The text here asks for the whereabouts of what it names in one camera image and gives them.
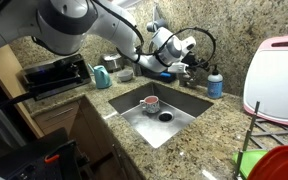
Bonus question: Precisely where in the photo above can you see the metal utensil holder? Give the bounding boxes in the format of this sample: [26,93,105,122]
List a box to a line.
[131,62,143,78]

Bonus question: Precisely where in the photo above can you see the green plastic lid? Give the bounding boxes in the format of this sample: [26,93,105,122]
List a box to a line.
[231,148,268,178]

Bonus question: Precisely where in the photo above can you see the metal dish rack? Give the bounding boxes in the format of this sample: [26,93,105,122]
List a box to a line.
[233,100,288,179]

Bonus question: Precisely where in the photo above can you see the floral mug with pink inside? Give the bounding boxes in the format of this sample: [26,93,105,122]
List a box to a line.
[139,95,161,115]

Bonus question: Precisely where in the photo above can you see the teal watering can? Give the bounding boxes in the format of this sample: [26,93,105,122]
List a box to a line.
[87,63,113,90]

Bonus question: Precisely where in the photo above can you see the wooden base cabinet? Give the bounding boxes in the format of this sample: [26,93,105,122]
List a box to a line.
[32,94,142,180]

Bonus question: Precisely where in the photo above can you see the black stand bar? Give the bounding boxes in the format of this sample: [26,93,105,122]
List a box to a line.
[0,91,38,116]

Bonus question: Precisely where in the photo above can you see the white cutting board pink rim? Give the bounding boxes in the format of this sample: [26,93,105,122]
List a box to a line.
[242,34,288,127]

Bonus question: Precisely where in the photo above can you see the black toaster oven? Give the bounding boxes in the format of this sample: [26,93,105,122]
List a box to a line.
[19,53,92,102]

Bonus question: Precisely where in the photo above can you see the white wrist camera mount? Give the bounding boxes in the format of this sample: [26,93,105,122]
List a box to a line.
[167,62,189,75]

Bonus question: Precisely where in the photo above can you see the black equipment case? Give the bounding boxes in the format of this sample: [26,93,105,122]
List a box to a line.
[0,128,85,180]

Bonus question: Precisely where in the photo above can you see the wooden drawer front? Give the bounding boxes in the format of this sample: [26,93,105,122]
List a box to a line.
[33,100,82,134]

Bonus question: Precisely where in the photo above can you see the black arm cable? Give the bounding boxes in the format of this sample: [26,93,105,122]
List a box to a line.
[93,0,218,70]

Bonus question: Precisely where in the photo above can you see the stainless steel sink basin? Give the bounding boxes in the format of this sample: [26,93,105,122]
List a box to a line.
[108,81,214,149]

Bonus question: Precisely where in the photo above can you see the small grey bowl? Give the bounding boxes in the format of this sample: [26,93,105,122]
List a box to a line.
[116,69,134,83]

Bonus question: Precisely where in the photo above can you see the red plastic lid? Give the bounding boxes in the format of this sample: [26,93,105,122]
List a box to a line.
[245,143,288,180]

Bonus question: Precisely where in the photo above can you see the blue soap pump bottle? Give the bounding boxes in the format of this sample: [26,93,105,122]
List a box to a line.
[206,63,224,100]

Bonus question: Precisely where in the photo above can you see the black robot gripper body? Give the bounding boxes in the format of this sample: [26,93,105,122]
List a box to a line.
[183,52,199,70]

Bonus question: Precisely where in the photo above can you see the silver gooseneck faucet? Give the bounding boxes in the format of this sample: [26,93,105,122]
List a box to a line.
[177,70,198,89]

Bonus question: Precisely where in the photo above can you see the silver rice cooker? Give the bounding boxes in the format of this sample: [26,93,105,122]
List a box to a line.
[99,52,124,74]

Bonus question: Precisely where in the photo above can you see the dark grey measuring cup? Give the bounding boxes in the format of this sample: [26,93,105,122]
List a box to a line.
[153,6,169,33]

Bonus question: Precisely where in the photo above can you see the orange latch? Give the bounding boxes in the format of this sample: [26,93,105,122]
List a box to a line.
[44,153,61,164]

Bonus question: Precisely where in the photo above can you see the black sink drain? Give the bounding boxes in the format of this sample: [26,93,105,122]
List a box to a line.
[157,111,174,123]

